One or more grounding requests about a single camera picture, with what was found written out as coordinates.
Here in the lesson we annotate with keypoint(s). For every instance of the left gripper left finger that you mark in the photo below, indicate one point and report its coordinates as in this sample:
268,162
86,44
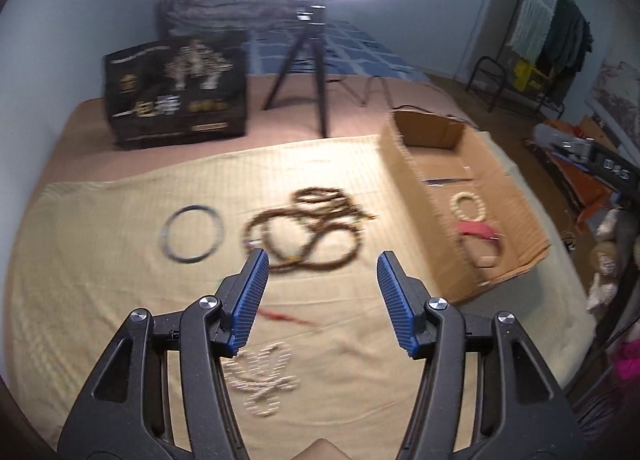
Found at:
123,411

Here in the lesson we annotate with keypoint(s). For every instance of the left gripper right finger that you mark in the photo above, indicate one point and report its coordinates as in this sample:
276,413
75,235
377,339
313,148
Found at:
520,409

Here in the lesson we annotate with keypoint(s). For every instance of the right gloved hand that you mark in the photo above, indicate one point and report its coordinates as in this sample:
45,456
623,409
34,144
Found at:
617,246

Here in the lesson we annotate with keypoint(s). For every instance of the orange covered box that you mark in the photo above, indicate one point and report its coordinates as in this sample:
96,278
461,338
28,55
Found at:
588,194

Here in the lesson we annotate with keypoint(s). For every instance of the black clothes rack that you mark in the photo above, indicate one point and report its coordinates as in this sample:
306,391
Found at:
492,76

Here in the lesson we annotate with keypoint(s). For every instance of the dark hanging clothes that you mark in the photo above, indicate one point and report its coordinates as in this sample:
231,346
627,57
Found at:
567,44

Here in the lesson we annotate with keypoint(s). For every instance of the yellow black box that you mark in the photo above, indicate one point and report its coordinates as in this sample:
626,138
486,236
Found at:
527,78

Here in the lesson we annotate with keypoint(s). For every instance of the cardboard box tray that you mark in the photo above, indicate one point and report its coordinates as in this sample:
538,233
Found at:
476,227

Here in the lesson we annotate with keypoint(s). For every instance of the white striped hanging garment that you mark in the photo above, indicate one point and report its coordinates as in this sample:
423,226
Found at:
531,28

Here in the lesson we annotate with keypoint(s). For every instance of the yellow striped cloth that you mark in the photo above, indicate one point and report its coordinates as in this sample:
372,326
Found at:
366,298

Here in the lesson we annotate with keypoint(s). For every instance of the blue patterned bed quilt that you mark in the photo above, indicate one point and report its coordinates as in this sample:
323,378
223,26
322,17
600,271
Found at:
350,51

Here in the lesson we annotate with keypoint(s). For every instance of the black snack bag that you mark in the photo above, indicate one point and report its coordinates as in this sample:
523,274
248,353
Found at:
177,90

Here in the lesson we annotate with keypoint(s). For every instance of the grey folded blanket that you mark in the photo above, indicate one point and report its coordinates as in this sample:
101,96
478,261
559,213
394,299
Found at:
192,17

